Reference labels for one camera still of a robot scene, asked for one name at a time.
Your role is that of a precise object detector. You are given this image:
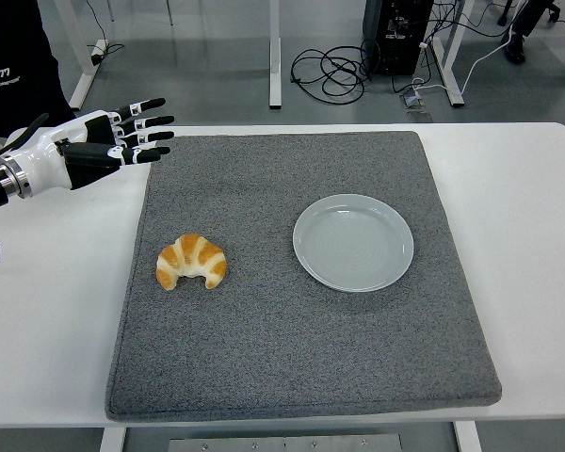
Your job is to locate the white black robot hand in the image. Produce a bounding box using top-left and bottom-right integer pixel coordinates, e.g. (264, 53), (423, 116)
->
(14, 97), (176, 196)

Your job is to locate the golden croissant bread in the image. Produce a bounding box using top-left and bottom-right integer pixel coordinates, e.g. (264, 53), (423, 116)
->
(155, 233), (229, 292)

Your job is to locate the round grey plate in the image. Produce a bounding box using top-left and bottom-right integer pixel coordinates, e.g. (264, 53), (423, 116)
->
(292, 193), (415, 294)

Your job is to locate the grey metal plate with screws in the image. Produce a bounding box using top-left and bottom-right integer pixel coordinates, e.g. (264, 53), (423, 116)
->
(168, 433), (405, 452)

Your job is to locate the white table leg with foot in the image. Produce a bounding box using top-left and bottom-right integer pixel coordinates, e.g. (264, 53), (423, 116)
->
(267, 0), (283, 110)
(428, 0), (476, 109)
(54, 0), (110, 112)

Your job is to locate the person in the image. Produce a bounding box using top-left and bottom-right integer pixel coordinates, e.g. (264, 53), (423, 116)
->
(496, 0), (562, 66)
(0, 0), (77, 132)

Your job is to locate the white power strip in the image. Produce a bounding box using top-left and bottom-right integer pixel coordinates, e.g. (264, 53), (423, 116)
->
(89, 39), (110, 67)

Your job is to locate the grey fabric mat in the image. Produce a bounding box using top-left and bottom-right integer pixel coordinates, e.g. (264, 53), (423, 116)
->
(104, 130), (503, 423)

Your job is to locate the black computer tower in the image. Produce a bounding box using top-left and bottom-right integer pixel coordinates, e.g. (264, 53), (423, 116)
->
(362, 0), (434, 77)

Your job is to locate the floor socket box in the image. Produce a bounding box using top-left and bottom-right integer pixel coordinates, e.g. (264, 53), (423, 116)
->
(398, 91), (433, 123)

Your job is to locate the coiled black cable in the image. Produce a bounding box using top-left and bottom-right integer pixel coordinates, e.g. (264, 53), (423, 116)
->
(290, 37), (382, 105)

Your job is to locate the white cable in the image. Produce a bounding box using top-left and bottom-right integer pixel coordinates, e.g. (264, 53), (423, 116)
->
(410, 21), (519, 95)

